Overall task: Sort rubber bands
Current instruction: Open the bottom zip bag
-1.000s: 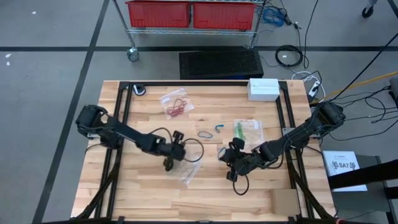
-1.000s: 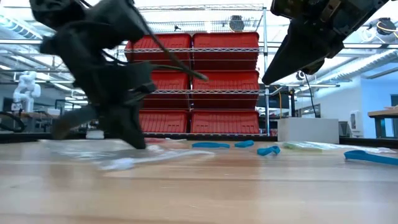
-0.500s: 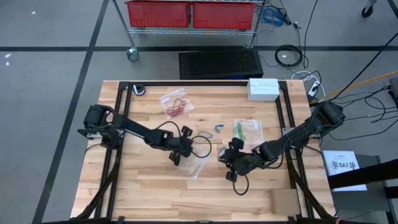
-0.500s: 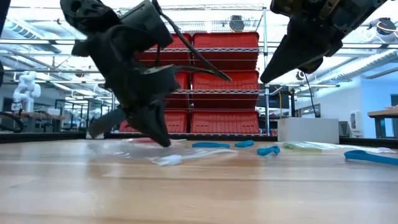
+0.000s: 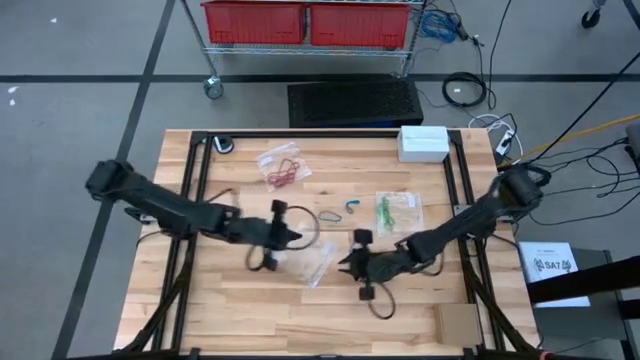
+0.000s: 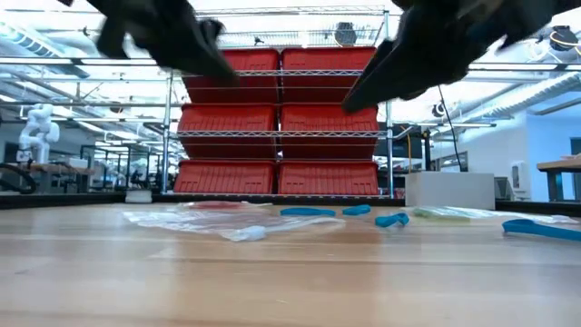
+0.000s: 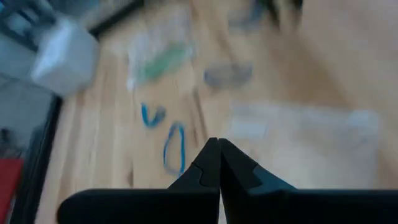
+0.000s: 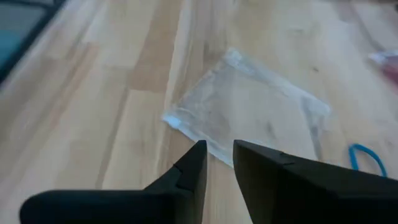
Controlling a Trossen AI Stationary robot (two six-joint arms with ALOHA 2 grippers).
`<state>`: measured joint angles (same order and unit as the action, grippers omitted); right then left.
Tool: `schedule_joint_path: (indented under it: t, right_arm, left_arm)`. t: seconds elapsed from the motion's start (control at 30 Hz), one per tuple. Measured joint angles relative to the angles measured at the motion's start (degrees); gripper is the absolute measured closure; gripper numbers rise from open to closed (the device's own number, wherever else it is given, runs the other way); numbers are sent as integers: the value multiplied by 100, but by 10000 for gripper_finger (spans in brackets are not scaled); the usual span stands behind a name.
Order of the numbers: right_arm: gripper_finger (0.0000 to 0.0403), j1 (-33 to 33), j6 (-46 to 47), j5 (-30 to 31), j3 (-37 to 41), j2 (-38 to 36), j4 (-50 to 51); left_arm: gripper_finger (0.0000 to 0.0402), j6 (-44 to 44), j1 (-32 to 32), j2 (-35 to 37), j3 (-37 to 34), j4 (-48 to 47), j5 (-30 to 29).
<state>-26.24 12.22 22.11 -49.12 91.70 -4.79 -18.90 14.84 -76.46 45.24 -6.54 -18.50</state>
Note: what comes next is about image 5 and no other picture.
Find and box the white printed paper sheet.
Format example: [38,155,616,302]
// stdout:
[517,240,592,309]

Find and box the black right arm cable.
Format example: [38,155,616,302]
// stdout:
[366,283,398,321]

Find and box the blue coiled cable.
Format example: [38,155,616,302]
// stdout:
[417,8,460,45]

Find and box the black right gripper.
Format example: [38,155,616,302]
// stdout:
[337,228,407,302]

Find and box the thin black cable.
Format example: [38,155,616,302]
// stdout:
[486,0,515,111]

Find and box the black beam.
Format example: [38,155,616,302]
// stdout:
[526,255,640,321]

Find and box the grey cabinet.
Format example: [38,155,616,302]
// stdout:
[529,247,640,360]

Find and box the yellow cable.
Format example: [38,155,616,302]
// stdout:
[499,112,640,167]

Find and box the black perforated mat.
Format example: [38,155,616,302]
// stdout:
[286,76,426,129]

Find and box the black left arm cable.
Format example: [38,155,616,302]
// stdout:
[285,203,322,251]

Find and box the white cardboard box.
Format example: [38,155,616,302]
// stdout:
[397,124,451,164]

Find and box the red plastic storage bin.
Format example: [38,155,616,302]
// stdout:
[200,0,308,46]
[309,2,413,50]

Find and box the black cable bundle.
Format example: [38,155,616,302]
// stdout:
[519,163,554,191]

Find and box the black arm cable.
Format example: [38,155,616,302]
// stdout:
[366,283,398,321]
[285,203,322,251]

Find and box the white power strip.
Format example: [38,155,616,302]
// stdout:
[468,112,525,157]

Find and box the chrome wire shelf rack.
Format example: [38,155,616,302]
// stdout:
[178,0,430,100]

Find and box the clear plastic zip bag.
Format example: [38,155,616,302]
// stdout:
[373,189,426,237]
[292,238,340,290]
[254,141,314,194]

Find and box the black coiled cable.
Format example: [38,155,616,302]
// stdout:
[441,70,489,109]

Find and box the black aluminium table frame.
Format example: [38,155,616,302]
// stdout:
[117,128,544,360]

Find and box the brown cardboard box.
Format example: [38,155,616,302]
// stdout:
[433,302,483,347]

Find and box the thick black cable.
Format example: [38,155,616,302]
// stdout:
[524,49,640,166]

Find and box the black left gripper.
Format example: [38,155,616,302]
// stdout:
[225,198,304,272]

